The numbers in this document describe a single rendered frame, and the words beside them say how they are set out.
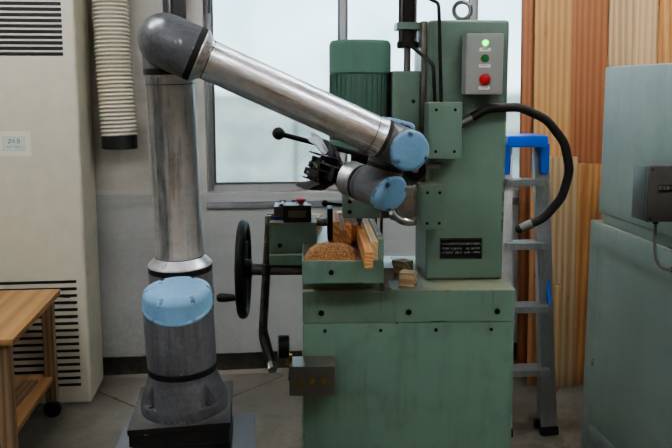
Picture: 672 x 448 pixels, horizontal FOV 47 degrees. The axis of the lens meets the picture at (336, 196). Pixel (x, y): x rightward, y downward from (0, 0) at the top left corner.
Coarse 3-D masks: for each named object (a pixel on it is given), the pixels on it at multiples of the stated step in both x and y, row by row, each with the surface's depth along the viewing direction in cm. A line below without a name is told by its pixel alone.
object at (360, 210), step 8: (344, 200) 222; (344, 208) 223; (352, 208) 223; (360, 208) 223; (368, 208) 223; (344, 216) 223; (352, 216) 223; (360, 216) 223; (368, 216) 223; (376, 216) 223; (384, 216) 223
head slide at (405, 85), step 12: (408, 48) 220; (408, 60) 220; (396, 72) 215; (408, 72) 215; (420, 72) 215; (396, 84) 215; (408, 84) 215; (396, 96) 215; (408, 96) 216; (396, 108) 216; (408, 108) 216; (408, 120) 216; (408, 180) 219
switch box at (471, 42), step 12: (468, 36) 204; (480, 36) 204; (492, 36) 204; (468, 48) 204; (492, 48) 204; (468, 60) 205; (480, 60) 205; (492, 60) 205; (468, 72) 205; (480, 72) 205; (492, 72) 205; (468, 84) 206; (480, 84) 206; (492, 84) 206
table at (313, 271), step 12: (324, 228) 244; (324, 240) 224; (276, 264) 219; (288, 264) 219; (300, 264) 219; (312, 264) 198; (324, 264) 198; (336, 264) 198; (348, 264) 198; (360, 264) 198; (312, 276) 198; (324, 276) 198; (336, 276) 198; (348, 276) 198; (360, 276) 198; (372, 276) 198
